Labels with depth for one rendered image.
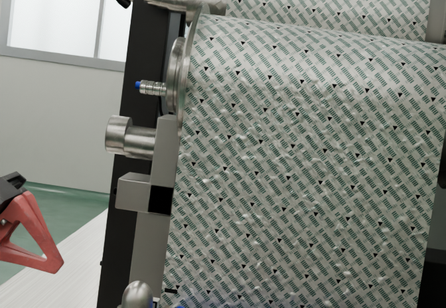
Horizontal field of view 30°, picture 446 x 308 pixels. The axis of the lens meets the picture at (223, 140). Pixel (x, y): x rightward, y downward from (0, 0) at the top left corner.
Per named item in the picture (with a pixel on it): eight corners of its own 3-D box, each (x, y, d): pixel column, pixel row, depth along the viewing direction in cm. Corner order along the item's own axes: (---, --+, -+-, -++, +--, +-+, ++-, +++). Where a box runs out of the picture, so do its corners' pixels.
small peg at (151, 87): (143, 83, 83) (141, 76, 81) (170, 87, 82) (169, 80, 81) (140, 95, 82) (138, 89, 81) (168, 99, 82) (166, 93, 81)
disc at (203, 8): (194, 139, 91) (211, 2, 88) (199, 139, 91) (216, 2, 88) (170, 162, 76) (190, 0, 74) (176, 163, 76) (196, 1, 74)
